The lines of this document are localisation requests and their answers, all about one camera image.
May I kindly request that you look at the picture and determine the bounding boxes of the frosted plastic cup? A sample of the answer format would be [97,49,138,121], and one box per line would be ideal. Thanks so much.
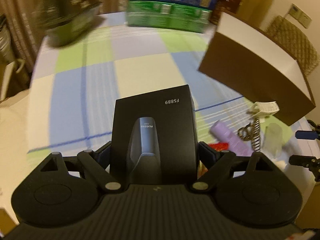
[262,123,283,158]

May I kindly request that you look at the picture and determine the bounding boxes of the purple cream tube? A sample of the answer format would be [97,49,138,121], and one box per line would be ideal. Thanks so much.
[210,120,253,157]

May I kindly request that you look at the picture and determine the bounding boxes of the black shaver box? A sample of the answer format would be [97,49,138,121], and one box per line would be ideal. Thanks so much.
[110,85,199,185]

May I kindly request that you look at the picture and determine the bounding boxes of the red snack packet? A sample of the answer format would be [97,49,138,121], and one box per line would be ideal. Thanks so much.
[208,142,229,152]

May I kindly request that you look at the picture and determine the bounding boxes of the checked tablecloth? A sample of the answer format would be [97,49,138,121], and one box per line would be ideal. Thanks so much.
[0,12,316,225]

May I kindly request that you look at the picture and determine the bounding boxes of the brown cardboard storage box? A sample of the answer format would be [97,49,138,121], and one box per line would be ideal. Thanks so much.
[199,12,316,126]

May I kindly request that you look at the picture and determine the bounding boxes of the quilted olive chair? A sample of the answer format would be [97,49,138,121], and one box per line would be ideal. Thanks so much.
[266,15,319,76]

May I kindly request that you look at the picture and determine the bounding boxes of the cardboard boxes at left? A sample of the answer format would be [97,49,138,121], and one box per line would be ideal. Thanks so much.
[1,59,30,101]

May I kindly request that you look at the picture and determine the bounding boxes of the dark red gift bag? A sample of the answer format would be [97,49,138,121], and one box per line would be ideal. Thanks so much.
[209,0,242,25]

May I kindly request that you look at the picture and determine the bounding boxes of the black instant noodle bowl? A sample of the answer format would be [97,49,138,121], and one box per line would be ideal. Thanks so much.
[36,0,100,47]

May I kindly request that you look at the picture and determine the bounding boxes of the green drink pack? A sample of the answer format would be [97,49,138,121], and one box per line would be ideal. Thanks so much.
[126,0,211,33]

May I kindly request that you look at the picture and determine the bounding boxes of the wall socket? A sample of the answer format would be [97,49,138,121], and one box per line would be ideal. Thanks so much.
[289,3,312,29]

